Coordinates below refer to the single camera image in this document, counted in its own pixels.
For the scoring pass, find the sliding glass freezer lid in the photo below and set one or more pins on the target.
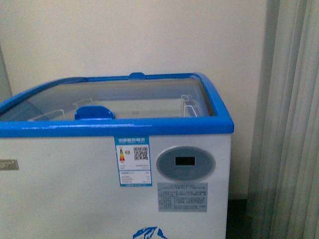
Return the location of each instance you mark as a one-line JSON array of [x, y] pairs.
[[62, 96]]

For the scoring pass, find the blue energy label sticker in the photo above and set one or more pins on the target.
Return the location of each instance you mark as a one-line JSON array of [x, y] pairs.
[[133, 160]]

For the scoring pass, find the white blue chest freezer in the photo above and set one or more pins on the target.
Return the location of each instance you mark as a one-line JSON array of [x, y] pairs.
[[67, 185]]

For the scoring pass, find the grey oval control panel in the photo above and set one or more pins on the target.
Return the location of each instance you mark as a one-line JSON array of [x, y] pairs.
[[185, 163]]

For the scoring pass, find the grey instruction sticker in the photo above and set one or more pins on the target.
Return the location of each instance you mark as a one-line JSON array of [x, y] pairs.
[[182, 197]]

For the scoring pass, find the grey white curtain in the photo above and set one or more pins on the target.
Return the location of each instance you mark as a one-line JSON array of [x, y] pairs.
[[283, 192]]

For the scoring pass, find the silver brand badge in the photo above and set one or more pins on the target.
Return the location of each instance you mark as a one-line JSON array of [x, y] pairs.
[[9, 164]]

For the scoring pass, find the white wire freezer basket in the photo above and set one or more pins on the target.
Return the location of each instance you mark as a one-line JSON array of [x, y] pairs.
[[184, 107]]

